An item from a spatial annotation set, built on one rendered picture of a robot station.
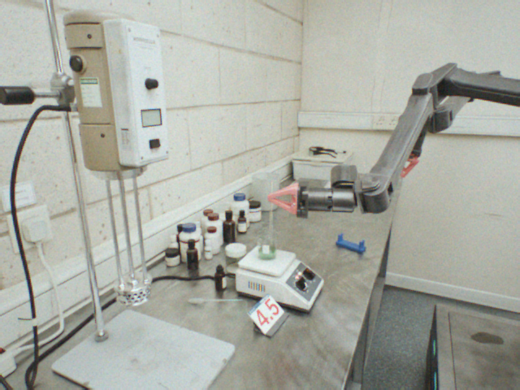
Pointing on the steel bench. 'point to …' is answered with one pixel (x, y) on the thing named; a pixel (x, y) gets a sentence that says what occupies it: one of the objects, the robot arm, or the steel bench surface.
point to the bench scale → (314, 182)
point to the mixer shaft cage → (127, 288)
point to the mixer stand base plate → (145, 357)
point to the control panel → (305, 280)
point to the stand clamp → (17, 97)
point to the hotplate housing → (257, 280)
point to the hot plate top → (267, 262)
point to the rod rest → (350, 244)
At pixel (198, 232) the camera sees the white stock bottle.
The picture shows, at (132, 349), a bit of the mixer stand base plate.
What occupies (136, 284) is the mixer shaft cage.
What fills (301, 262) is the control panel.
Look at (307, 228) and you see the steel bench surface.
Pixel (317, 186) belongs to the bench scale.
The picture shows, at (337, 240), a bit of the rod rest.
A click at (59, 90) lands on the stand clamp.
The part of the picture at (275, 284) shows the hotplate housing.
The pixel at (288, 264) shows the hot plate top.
